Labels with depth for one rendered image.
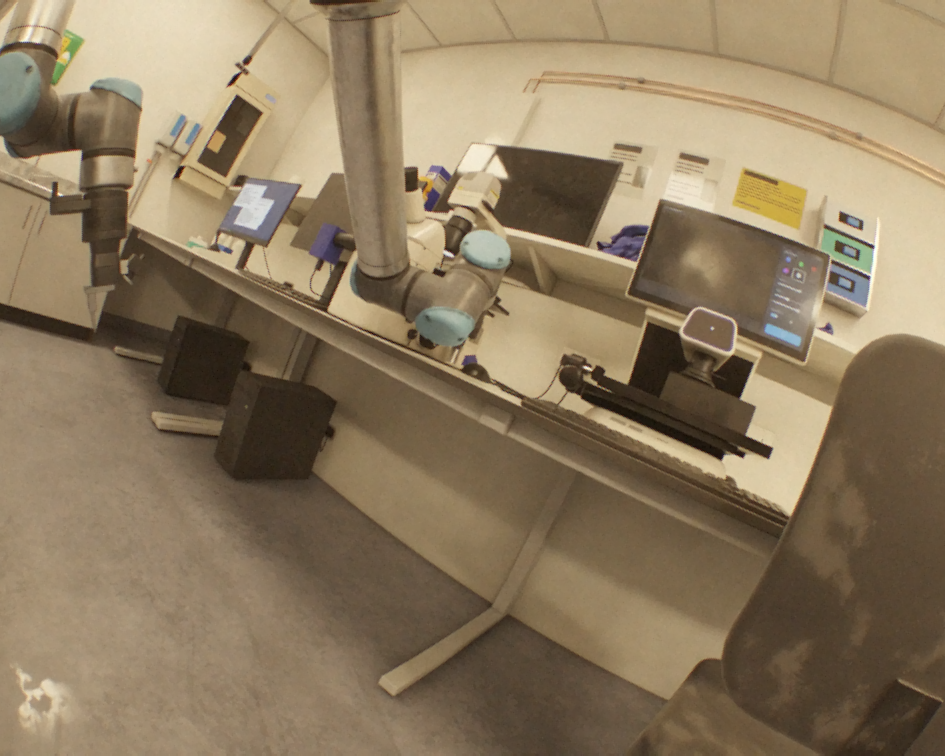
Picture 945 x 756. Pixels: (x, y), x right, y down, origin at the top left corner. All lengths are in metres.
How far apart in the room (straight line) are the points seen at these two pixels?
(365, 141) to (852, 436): 0.60
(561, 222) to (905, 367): 1.35
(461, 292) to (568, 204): 0.99
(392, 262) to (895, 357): 0.67
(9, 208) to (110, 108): 2.07
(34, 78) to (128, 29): 2.93
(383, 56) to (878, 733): 0.81
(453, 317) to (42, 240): 2.42
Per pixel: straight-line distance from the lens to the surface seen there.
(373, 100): 0.54
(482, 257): 0.75
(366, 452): 1.92
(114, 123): 0.71
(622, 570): 1.52
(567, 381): 0.71
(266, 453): 1.81
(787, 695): 0.44
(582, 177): 1.71
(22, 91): 0.61
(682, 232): 1.07
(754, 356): 1.02
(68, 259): 2.77
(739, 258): 1.05
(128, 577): 1.18
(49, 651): 1.00
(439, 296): 0.71
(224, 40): 3.69
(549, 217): 1.63
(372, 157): 0.58
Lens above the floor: 0.78
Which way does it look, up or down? 1 degrees down
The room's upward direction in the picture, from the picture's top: 24 degrees clockwise
